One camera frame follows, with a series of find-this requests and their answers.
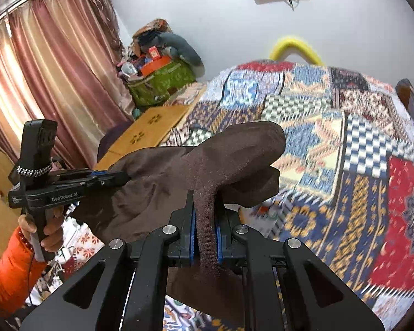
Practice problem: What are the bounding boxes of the brown cloth garment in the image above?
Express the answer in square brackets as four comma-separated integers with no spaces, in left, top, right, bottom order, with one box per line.
[73,121,286,324]

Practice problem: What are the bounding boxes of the orange sleeve left forearm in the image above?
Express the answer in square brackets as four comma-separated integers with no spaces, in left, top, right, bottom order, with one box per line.
[0,227,47,317]

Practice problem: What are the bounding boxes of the grey clothes on chair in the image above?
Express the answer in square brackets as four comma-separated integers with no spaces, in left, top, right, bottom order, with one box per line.
[396,79,414,120]

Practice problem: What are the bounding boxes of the left hand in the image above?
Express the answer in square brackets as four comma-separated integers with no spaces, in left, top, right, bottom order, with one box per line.
[18,206,64,253]

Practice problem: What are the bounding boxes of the dark maroon folded cloth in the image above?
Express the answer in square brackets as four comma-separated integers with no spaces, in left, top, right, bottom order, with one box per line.
[96,121,133,162]

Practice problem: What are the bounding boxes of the wooden lap desk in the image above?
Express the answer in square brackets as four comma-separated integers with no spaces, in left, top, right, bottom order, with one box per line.
[95,105,189,170]

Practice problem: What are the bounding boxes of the pink striped curtain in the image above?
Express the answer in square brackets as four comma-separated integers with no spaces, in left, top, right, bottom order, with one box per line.
[0,0,134,168]

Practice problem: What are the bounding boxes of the colourful patchwork bedspread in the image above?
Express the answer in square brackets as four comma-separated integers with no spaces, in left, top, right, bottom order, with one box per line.
[163,60,414,330]

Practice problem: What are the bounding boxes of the green fabric storage bag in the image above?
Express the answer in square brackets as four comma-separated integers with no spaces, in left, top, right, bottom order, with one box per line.
[128,61,196,108]

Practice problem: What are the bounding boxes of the orange box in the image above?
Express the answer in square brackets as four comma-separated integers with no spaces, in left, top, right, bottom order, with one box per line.
[141,46,172,77]

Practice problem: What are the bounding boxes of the yellow curved foam tube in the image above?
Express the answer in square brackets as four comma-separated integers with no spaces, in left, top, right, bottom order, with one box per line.
[269,37,325,66]

